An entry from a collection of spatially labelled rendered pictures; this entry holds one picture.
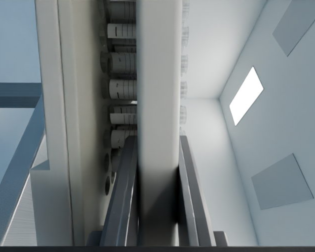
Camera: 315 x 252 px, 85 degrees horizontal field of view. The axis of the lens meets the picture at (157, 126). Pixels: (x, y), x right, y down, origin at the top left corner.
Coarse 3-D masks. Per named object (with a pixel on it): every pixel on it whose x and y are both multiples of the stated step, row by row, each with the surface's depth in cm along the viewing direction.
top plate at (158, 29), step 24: (144, 0) 7; (168, 0) 7; (144, 24) 7; (168, 24) 7; (144, 48) 7; (168, 48) 7; (144, 72) 7; (168, 72) 7; (144, 96) 8; (168, 96) 8; (144, 120) 8; (168, 120) 8; (144, 144) 8; (168, 144) 8; (144, 168) 8; (168, 168) 8; (144, 192) 8; (168, 192) 8; (144, 216) 8; (168, 216) 8; (144, 240) 9; (168, 240) 9
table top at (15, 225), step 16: (32, 128) 28; (32, 144) 26; (16, 160) 25; (32, 160) 25; (16, 176) 24; (0, 192) 23; (16, 192) 23; (0, 208) 22; (16, 208) 22; (32, 208) 25; (0, 224) 21; (16, 224) 22; (32, 224) 25; (0, 240) 20; (16, 240) 22; (32, 240) 25
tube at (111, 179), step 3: (108, 177) 13; (111, 177) 13; (114, 177) 13; (108, 180) 12; (111, 180) 12; (114, 180) 12; (105, 183) 12; (108, 183) 12; (111, 183) 12; (105, 186) 12; (108, 186) 12; (111, 186) 12; (105, 189) 12; (108, 189) 12; (111, 189) 12; (105, 192) 12; (108, 192) 12; (111, 192) 12
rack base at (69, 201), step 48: (48, 0) 7; (96, 0) 10; (48, 48) 7; (96, 48) 10; (48, 96) 7; (96, 96) 10; (48, 144) 8; (96, 144) 10; (48, 192) 8; (96, 192) 10; (48, 240) 8
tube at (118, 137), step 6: (108, 132) 12; (114, 132) 12; (120, 132) 12; (126, 132) 12; (132, 132) 12; (180, 132) 12; (108, 138) 12; (114, 138) 12; (120, 138) 12; (108, 144) 12; (114, 144) 12; (120, 144) 12
